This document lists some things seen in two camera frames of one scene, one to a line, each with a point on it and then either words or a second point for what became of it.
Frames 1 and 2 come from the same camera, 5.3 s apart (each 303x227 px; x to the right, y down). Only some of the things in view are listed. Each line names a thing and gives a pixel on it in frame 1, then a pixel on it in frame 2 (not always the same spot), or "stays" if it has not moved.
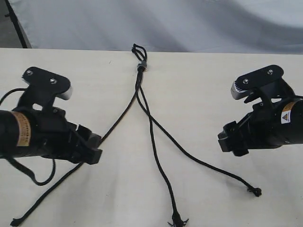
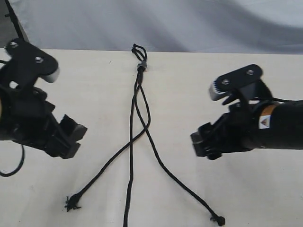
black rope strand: [142, 66] -> [217, 219]
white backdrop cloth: [267, 26] stays
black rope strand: [141, 56] -> [74, 201]
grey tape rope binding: [143, 63] stays
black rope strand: [20, 216] -> [139, 72]
